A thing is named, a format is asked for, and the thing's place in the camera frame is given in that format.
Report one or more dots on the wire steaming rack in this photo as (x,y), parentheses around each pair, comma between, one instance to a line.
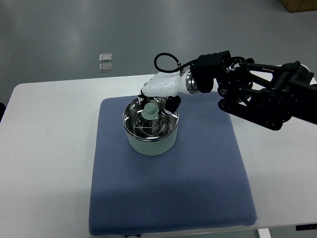
(144,128)

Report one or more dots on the white table leg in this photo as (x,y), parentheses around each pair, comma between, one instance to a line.
(264,233)

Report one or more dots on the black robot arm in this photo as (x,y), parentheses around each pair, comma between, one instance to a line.
(263,94)

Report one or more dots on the upper metal floor plate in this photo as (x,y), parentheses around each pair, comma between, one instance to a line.
(104,57)

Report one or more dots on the green pot steel interior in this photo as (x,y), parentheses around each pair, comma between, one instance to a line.
(152,148)

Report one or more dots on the brown cardboard box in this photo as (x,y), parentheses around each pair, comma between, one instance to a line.
(299,5)

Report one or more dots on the black object table edge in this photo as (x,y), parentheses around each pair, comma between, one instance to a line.
(306,227)

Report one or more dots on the glass lid green knob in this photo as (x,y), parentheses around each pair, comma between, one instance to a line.
(133,111)

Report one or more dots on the dark object left edge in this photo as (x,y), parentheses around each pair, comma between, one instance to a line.
(2,110)

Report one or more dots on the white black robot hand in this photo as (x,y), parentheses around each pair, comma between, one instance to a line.
(168,85)

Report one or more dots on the blue textured mat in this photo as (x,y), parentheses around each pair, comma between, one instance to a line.
(200,182)

